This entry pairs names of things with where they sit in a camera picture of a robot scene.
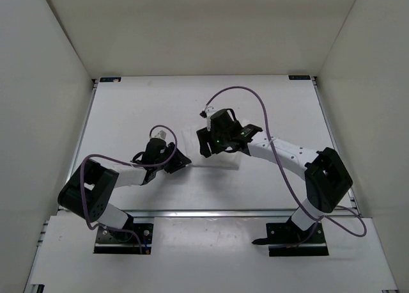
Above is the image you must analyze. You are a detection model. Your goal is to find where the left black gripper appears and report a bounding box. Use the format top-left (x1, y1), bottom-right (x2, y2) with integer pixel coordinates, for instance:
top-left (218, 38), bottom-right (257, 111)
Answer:
top-left (155, 141), bottom-right (191, 174)

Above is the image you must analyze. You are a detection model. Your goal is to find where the white pleated skirt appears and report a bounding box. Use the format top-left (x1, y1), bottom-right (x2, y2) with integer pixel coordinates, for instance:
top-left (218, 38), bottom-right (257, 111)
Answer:
top-left (181, 125), bottom-right (243, 170)

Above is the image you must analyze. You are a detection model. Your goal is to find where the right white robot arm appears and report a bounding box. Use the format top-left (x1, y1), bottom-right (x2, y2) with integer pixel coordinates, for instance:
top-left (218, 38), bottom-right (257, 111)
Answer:
top-left (196, 109), bottom-right (353, 242)

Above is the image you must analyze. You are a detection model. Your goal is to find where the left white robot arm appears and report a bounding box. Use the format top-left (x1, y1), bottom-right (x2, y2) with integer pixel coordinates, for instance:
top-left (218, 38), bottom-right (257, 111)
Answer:
top-left (58, 138), bottom-right (192, 241)

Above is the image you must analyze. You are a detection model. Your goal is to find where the left blue corner label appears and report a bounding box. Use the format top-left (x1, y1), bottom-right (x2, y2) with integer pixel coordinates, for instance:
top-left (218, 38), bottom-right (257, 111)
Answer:
top-left (99, 77), bottom-right (121, 83)

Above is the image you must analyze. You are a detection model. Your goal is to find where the blue corner label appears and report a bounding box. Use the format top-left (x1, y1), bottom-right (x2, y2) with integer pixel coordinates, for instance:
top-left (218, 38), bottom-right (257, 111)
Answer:
top-left (99, 77), bottom-right (121, 83)
top-left (288, 75), bottom-right (311, 81)

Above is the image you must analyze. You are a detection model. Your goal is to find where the right blue corner label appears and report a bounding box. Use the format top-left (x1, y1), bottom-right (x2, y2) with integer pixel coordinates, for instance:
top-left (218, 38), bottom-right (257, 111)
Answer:
top-left (288, 75), bottom-right (311, 81)

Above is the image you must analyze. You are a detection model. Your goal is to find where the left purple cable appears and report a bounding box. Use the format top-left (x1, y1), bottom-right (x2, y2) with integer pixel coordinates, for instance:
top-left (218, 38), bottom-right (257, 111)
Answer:
top-left (80, 124), bottom-right (178, 254)

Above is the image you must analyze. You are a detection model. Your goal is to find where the purple cable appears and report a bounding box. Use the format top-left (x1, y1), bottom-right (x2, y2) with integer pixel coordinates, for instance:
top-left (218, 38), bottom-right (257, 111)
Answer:
top-left (80, 124), bottom-right (178, 254)
top-left (199, 86), bottom-right (367, 239)

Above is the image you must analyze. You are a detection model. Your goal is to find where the front aluminium table rail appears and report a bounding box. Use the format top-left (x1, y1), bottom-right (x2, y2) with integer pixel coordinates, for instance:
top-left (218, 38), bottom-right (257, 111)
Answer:
top-left (127, 209), bottom-right (293, 218)

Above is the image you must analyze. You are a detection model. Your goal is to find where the aluminium table rail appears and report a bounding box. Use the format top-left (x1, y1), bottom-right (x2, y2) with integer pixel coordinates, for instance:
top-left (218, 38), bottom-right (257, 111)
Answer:
top-left (311, 76), bottom-right (360, 210)
top-left (59, 79), bottom-right (98, 210)
top-left (127, 209), bottom-right (293, 218)

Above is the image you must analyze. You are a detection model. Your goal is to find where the left aluminium table rail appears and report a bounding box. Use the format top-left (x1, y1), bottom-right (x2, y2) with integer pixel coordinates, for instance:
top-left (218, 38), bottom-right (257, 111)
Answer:
top-left (59, 79), bottom-right (98, 210)

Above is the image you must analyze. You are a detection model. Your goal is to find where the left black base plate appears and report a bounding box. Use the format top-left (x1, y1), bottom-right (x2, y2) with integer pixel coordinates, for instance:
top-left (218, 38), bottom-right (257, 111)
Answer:
top-left (93, 223), bottom-right (154, 255)

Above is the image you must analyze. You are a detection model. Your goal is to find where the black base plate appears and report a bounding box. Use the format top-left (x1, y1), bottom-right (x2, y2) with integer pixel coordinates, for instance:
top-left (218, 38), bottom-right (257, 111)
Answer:
top-left (252, 221), bottom-right (329, 257)
top-left (93, 223), bottom-right (154, 255)

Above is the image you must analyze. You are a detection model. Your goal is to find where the right aluminium table rail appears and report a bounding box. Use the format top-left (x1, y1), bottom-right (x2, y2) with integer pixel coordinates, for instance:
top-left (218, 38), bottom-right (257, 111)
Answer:
top-left (311, 76), bottom-right (360, 210)

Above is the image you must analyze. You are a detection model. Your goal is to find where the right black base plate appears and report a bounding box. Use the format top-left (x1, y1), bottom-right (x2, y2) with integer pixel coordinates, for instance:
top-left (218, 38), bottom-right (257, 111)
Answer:
top-left (252, 221), bottom-right (329, 257)

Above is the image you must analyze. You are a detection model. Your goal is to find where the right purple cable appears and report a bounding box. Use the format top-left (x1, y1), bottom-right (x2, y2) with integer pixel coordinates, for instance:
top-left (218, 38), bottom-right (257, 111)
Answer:
top-left (199, 86), bottom-right (367, 239)

